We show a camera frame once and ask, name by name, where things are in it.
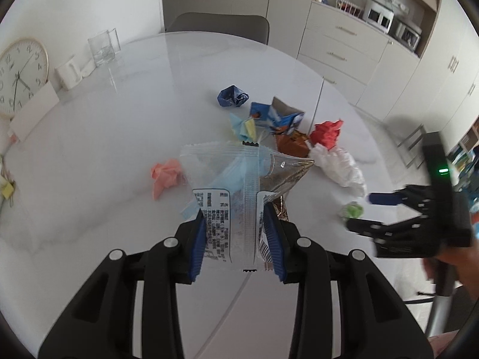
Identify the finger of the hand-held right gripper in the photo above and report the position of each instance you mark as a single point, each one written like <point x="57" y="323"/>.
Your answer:
<point x="389" y="229"/>
<point x="396" y="197"/>

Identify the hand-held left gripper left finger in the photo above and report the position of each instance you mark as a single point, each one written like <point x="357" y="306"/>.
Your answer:
<point x="197" y="246"/>

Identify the light blue and yellow paper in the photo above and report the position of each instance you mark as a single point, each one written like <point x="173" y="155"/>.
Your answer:
<point x="243" y="127"/>

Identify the white plastic bag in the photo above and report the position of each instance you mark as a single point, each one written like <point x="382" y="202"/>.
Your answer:
<point x="340" y="168"/>

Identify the round white wall clock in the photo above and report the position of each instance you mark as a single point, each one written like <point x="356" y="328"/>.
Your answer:
<point x="20" y="76"/>

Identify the beige drawer cabinet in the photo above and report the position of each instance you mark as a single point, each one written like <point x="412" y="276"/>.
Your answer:
<point x="336" y="56"/>

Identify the white paper holder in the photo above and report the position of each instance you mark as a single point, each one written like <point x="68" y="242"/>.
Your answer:
<point x="67" y="73"/>

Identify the silver toaster oven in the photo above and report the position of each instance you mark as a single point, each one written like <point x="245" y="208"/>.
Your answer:
<point x="407" y="34"/>

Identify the shiny foil snack wrapper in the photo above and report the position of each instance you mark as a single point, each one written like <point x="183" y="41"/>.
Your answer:
<point x="278" y="190"/>

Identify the red crumpled paper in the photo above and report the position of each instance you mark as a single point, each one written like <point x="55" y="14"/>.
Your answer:
<point x="326" y="134"/>

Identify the clear glass container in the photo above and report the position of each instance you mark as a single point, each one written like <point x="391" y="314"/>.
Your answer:
<point x="103" y="48"/>

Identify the metal chair frame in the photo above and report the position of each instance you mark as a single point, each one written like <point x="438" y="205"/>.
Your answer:
<point x="411" y="146"/>

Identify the white toaster oven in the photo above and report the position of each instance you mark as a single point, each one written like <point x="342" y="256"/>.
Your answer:
<point x="378" y="15"/>

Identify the person's right hand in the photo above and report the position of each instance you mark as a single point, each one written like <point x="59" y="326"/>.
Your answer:
<point x="466" y="265"/>

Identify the clear plastic mask packet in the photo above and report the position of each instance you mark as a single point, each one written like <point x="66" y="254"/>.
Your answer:
<point x="224" y="179"/>

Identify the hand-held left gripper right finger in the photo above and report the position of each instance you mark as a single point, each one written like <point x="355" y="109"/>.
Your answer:
<point x="273" y="239"/>

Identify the grey dining chair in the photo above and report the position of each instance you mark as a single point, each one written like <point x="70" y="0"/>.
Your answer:
<point x="220" y="26"/>

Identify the blue snack bag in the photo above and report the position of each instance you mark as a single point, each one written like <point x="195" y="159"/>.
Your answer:
<point x="284" y="117"/>

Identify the pink crumpled paper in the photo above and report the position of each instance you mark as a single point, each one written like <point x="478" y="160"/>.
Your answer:
<point x="166" y="175"/>

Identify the brown wrapper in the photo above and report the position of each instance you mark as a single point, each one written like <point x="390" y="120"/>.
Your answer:
<point x="292" y="144"/>

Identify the dark blue crumpled paper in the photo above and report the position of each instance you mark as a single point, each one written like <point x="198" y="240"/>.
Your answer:
<point x="230" y="96"/>

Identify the green paper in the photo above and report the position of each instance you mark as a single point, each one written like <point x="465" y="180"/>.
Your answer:
<point x="351" y="211"/>

